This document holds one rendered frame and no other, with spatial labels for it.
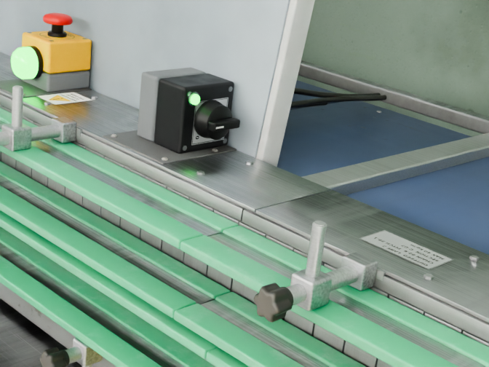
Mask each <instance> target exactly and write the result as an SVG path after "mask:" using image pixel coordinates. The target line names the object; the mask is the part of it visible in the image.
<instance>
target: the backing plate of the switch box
mask: <svg viewBox="0 0 489 367"><path fill-rule="evenodd" d="M103 137H104V138H107V139H109V140H111V141H113V142H115V143H118V144H120V145H122V146H124V147H126V148H128V149H131V150H133V151H135V152H137V153H139V154H142V155H143V156H145V157H148V158H150V159H152V160H154V161H156V162H159V163H161V164H163V165H164V164H168V163H172V162H179V161H183V160H187V159H195V158H199V157H206V156H210V155H214V154H222V153H226V152H230V151H236V149H235V148H232V147H230V146H227V145H226V146H219V147H214V148H210V149H202V150H198V151H191V152H186V153H182V154H178V153H176V152H174V151H171V150H169V149H166V148H165V147H163V146H160V145H158V144H156V143H154V142H152V141H149V140H146V139H145V138H142V137H140V136H138V131H137V130H134V131H129V132H124V133H115V134H110V135H103Z"/></svg>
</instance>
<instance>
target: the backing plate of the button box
mask: <svg viewBox="0 0 489 367"><path fill-rule="evenodd" d="M16 85H18V86H22V87H23V97H24V98H28V97H35V96H40V95H52V94H59V93H66V92H81V91H88V90H92V89H90V88H81V89H75V90H61V91H54V92H47V91H45V90H42V89H40V88H38V87H35V86H33V85H31V84H29V83H27V82H24V81H22V80H21V79H11V80H3V81H0V89H1V90H4V91H6V92H8V93H10V94H12V88H13V87H14V86H16Z"/></svg>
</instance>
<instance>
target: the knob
mask: <svg viewBox="0 0 489 367"><path fill-rule="evenodd" d="M239 125H240V120H239V119H236V118H232V114H231V111H230V109H229V108H228V107H226V106H224V105H223V104H222V103H220V102H218V101H216V100H207V101H205V102H204V103H203V104H202V105H201V106H200V107H199V108H198V110H197V112H196V114H195V117H194V128H195V131H196V132H197V134H198V135H200V136H202V137H203V138H211V139H214V140H218V139H221V138H222V137H224V136H225V135H226V134H227V132H228V131H229V130H230V129H235V128H239Z"/></svg>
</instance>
